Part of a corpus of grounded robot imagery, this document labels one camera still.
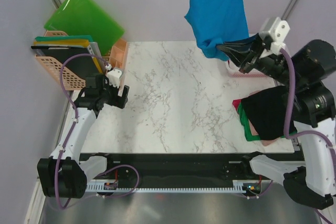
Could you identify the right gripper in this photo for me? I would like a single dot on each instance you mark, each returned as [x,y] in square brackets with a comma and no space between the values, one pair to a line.
[239,51]

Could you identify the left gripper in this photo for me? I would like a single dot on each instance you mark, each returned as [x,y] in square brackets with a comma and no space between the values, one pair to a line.
[120,101]

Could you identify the blue t-shirt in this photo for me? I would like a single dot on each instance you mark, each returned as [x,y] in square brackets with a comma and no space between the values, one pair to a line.
[215,22]

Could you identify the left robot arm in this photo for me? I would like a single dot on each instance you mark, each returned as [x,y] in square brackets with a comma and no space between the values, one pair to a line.
[62,174]

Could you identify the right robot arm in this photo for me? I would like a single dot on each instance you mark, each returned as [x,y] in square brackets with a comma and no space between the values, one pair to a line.
[310,108]

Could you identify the white plastic basket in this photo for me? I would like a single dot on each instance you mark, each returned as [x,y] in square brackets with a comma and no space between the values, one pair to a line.
[233,71]

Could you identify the red folded t-shirt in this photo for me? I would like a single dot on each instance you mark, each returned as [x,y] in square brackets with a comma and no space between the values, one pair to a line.
[236,103]

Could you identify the black folded t-shirt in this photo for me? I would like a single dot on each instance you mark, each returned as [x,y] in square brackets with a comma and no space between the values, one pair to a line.
[267,97]

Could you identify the green folded t-shirt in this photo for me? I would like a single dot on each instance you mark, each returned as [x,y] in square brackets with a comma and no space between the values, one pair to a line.
[246,127]

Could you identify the yellow folder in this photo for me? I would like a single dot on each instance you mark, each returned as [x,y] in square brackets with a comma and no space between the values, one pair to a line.
[84,43]

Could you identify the teal folder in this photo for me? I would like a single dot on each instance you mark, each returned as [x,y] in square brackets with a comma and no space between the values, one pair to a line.
[53,38]

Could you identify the orange file rack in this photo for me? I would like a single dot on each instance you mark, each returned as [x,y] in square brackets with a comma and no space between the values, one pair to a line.
[70,80]

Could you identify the pink folded t-shirt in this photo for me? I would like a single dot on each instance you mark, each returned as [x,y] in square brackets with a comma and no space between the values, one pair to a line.
[253,131]

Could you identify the green plastic board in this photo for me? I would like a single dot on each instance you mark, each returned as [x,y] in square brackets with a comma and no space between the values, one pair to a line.
[86,17]

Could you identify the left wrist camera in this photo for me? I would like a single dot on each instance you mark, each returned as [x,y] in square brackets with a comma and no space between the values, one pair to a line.
[114,76]

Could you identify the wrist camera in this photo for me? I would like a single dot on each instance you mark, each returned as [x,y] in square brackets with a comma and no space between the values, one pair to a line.
[114,76]
[273,33]

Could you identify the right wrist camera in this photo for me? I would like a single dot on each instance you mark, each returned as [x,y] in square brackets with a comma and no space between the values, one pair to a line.
[273,33]

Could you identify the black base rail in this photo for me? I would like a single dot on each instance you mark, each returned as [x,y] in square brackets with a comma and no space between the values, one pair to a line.
[178,170]

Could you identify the white cable duct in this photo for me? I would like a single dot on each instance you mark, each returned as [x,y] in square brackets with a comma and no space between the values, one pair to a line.
[105,186]

